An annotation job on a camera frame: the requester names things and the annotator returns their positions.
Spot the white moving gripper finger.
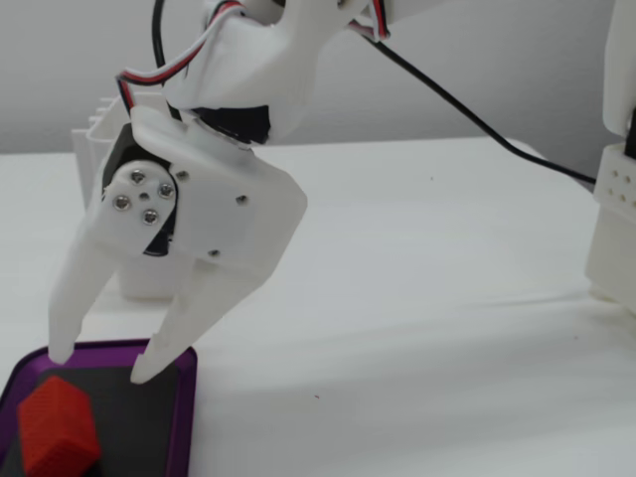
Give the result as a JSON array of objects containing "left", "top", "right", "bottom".
[{"left": 48, "top": 161, "right": 180, "bottom": 363}]

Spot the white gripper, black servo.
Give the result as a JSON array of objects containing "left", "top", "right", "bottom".
[{"left": 97, "top": 105, "right": 309, "bottom": 386}]

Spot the red studded rectangular block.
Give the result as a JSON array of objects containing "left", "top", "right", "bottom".
[{"left": 17, "top": 375, "right": 102, "bottom": 477}]

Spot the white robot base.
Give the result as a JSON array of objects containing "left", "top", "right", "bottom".
[{"left": 584, "top": 141, "right": 636, "bottom": 319}]

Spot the purple metal tray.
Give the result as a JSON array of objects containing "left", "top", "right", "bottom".
[{"left": 0, "top": 338, "right": 199, "bottom": 477}]

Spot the white plastic open container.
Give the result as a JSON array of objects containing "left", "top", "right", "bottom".
[{"left": 72, "top": 91, "right": 176, "bottom": 300}]

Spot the black pad inside tray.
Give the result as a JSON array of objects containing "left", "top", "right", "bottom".
[{"left": 0, "top": 366, "right": 180, "bottom": 477}]

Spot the red white black servo wire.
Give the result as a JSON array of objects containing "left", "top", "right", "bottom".
[{"left": 115, "top": 0, "right": 392, "bottom": 118}]

